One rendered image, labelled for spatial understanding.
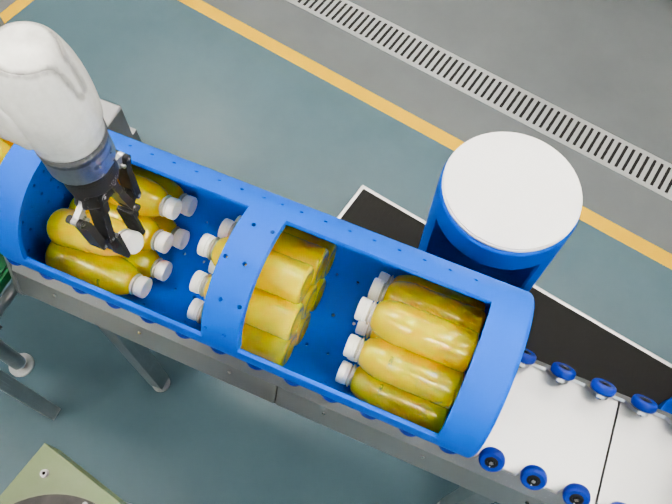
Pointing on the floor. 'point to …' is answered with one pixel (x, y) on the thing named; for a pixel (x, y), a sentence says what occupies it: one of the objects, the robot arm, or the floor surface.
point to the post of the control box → (27, 396)
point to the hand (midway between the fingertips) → (124, 232)
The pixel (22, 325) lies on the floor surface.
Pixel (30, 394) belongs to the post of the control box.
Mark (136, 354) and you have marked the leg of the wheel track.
